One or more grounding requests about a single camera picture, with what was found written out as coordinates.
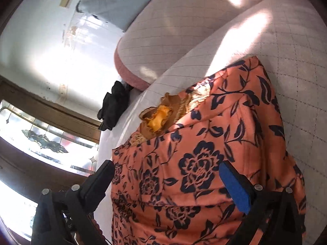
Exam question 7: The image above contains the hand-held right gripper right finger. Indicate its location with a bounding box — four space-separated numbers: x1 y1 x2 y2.
219 160 307 245

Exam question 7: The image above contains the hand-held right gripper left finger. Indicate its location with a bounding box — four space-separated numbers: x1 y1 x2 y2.
32 159 115 245

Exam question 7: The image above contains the orange black floral garment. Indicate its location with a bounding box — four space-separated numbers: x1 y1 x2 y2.
111 56 307 245

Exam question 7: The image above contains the stained glass window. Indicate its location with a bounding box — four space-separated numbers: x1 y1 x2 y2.
0 99 99 240

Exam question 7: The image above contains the black cloth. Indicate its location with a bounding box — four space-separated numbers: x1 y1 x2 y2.
98 80 133 131

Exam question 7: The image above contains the pink quilted mattress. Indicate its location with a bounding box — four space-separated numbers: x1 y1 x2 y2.
98 0 327 245

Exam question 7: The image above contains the pink quilted bolster cushion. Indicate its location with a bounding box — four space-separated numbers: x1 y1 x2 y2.
114 0 279 91

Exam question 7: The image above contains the grey blue pillow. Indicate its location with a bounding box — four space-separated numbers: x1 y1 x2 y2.
76 0 174 32

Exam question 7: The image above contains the wooden window frame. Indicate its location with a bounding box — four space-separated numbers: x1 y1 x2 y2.
0 75 103 143

